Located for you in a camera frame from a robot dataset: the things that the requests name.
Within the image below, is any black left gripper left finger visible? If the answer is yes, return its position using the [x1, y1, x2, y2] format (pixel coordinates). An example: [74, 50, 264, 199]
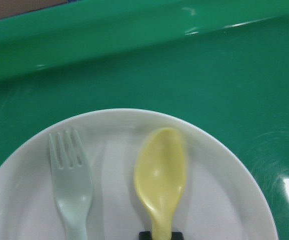
[138, 231, 152, 240]

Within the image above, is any pale green plastic fork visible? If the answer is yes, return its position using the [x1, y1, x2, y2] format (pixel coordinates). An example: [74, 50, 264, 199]
[48, 130, 94, 240]

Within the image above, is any yellow plastic spoon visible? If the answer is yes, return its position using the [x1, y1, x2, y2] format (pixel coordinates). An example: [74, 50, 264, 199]
[133, 127, 187, 240]

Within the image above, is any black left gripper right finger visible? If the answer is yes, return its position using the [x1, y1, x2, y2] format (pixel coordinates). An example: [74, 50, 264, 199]
[171, 231, 184, 240]

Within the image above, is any white round plate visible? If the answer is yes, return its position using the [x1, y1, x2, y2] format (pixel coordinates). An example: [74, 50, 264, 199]
[0, 109, 278, 240]

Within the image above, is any green plastic tray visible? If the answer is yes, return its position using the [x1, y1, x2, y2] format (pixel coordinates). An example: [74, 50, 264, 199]
[0, 0, 289, 240]

